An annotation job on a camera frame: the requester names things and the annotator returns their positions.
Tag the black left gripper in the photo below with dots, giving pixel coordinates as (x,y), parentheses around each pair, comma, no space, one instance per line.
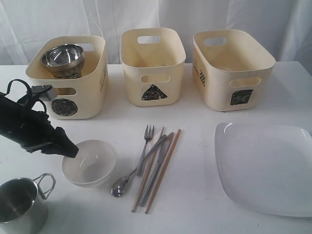
(31,129)

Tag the white round bowl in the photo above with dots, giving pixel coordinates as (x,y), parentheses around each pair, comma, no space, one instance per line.
(93,165)

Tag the steel spoon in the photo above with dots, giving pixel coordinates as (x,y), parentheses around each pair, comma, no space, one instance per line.
(119,186)

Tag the steel mug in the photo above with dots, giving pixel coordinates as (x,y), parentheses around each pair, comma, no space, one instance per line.
(23,207)

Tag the steel bowl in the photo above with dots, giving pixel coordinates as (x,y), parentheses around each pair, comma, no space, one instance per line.
(64,61)

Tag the steel fork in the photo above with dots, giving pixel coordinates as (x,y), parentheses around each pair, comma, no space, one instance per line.
(148,135)

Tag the wooden chopstick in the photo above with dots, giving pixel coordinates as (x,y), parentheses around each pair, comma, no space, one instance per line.
(148,162)
(162,171)

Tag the cream bin with circle mark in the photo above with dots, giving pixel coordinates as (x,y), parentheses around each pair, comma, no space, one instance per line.
(79,98)

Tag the steel table knife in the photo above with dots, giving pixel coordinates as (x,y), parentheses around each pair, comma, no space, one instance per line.
(162,154)

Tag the cream bin with triangle mark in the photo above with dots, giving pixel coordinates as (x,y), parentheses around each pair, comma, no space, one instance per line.
(153,62)

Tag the cream bin with square mark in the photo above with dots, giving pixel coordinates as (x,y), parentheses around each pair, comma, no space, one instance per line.
(230,69)

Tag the white square plate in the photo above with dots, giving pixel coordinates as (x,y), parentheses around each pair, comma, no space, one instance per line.
(265,168)

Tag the white curtain backdrop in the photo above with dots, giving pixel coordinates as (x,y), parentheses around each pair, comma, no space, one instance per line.
(283,27)

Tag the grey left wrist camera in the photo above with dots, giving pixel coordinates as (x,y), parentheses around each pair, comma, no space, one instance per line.
(43,92)

